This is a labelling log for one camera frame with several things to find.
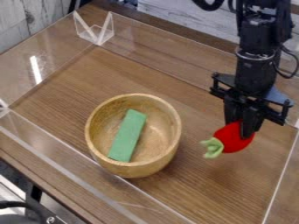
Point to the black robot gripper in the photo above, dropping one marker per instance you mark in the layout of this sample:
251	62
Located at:
249	92

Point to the red plush strawberry toy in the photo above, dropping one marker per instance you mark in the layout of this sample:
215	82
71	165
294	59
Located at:
226	141

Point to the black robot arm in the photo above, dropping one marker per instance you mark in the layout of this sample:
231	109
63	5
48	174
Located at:
265	27

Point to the round wooden bowl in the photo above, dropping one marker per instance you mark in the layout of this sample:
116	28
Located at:
159	139

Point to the green rectangular block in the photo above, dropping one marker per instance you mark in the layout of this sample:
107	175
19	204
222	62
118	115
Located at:
127	136

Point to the clear acrylic corner bracket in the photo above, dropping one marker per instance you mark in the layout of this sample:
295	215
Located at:
95	34

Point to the black table leg bracket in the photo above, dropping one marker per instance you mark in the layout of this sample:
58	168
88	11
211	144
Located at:
44	215

